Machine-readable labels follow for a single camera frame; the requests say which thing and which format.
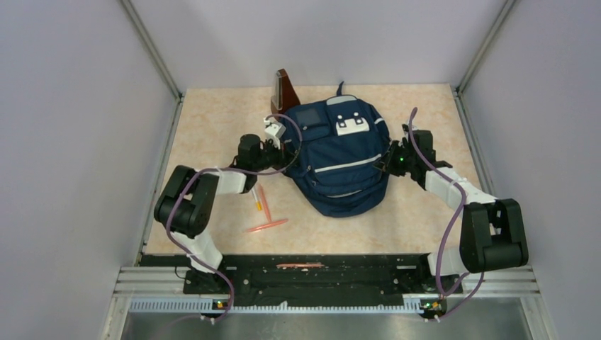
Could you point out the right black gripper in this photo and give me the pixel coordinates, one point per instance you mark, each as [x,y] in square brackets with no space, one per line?
[387,163]

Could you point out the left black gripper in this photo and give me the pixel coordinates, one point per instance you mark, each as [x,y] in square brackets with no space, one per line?
[284,156]

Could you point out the navy blue backpack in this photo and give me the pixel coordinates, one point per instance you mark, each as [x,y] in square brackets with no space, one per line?
[338,141]

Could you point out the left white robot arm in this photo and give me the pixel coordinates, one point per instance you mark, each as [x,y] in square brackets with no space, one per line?
[186,201]

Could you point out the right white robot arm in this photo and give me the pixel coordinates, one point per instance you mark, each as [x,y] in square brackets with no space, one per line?
[485,233]

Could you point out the brown wooden metronome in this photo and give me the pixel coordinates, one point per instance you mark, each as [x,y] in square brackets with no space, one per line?
[285,96]

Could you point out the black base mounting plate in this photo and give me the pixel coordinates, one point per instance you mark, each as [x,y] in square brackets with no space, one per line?
[359,280]

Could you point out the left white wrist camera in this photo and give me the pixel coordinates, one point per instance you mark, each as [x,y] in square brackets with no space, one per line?
[274,130]

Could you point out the aluminium frame rail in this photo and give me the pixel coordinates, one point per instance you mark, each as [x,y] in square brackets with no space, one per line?
[150,303]

